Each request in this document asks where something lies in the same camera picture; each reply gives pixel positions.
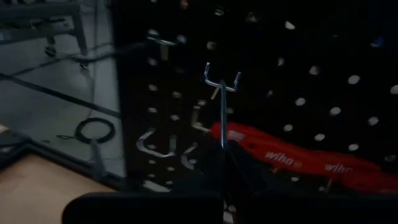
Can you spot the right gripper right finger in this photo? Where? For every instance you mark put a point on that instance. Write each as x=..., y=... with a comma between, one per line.
x=311, y=210

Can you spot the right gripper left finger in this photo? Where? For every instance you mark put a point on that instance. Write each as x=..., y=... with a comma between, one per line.
x=140, y=208

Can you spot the thin metal rod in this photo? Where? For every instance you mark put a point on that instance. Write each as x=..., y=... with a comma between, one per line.
x=223, y=102

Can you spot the long metal peg hook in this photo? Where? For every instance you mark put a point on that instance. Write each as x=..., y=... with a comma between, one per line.
x=197, y=124

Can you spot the short metal peg hook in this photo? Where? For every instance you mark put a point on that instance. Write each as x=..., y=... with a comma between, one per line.
x=163, y=42

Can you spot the black pegboard tool cart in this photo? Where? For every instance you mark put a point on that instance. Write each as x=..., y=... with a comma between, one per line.
x=311, y=46

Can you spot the black chair base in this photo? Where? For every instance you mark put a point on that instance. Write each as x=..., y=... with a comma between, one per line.
x=79, y=34

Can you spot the black aluminium table frame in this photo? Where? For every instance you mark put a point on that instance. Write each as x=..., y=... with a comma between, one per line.
x=62, y=152

